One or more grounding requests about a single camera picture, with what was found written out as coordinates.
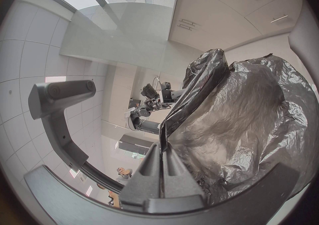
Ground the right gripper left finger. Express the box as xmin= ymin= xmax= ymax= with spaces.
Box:
xmin=120 ymin=143 xmax=162 ymax=207

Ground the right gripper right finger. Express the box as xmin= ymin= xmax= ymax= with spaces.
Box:
xmin=162 ymin=144 xmax=207 ymax=207

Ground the black plastic bag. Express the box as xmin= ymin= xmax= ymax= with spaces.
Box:
xmin=159 ymin=48 xmax=315 ymax=207

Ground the person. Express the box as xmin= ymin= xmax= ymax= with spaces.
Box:
xmin=97 ymin=167 xmax=134 ymax=208

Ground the beige cabinet with drawers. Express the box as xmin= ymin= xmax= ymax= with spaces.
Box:
xmin=168 ymin=0 xmax=303 ymax=51

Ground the grey chair with white frame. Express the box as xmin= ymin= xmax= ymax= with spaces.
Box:
xmin=289 ymin=7 xmax=319 ymax=75

